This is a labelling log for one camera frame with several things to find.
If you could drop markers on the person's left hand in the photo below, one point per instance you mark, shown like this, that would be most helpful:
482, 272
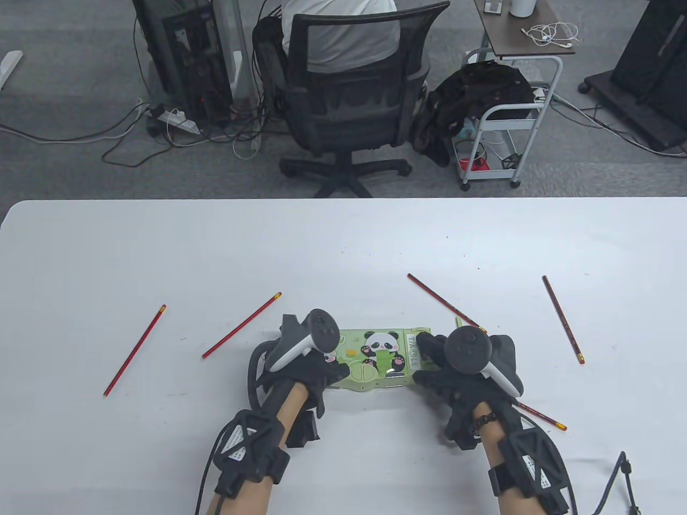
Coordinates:
316, 375

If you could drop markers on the person's right hand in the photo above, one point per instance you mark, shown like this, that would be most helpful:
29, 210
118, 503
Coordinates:
461, 397

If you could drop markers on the green panda pencil case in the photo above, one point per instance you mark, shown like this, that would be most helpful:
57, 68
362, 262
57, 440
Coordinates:
375, 343

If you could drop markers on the red pencil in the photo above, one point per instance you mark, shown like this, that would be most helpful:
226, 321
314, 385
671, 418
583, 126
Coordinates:
134, 351
241, 324
562, 319
547, 421
440, 299

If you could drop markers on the person's left forearm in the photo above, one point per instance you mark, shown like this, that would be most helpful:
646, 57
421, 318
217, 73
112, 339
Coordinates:
292, 413

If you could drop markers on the person's right forearm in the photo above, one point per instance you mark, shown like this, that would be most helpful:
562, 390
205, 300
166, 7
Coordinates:
488, 456

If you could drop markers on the black white hand controller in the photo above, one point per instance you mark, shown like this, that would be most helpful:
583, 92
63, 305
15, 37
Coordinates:
322, 327
467, 348

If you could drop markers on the small red container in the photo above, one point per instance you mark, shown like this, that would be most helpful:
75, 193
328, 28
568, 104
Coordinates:
479, 163

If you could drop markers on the black mesh office chair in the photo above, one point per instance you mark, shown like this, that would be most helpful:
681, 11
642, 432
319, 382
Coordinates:
343, 107

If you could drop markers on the white rolling cart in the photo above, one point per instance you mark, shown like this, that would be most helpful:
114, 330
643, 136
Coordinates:
510, 124

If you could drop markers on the white power strip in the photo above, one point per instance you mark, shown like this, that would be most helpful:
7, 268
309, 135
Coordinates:
182, 122

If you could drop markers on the white power adapter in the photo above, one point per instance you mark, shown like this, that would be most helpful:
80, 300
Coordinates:
539, 94

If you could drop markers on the black bag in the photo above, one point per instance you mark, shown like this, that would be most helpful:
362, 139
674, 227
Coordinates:
494, 86

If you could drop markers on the black computer tower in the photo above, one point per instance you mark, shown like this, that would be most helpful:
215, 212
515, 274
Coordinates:
188, 59

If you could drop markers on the grey metal desk leg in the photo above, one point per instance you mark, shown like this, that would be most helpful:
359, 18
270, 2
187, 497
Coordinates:
239, 32

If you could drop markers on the brown wooden side table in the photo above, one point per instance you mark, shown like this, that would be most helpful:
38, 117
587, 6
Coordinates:
515, 40

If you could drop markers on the black wheeled stand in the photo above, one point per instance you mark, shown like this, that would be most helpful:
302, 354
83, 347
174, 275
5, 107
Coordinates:
649, 53

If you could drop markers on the small grey device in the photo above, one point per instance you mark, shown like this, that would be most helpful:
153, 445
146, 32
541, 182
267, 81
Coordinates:
494, 6

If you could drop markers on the white cup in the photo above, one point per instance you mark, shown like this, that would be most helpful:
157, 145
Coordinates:
521, 7

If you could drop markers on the white table foot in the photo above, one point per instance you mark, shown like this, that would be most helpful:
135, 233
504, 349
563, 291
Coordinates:
9, 64

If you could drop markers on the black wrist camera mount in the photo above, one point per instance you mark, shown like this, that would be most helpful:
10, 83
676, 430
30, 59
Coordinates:
249, 445
528, 461

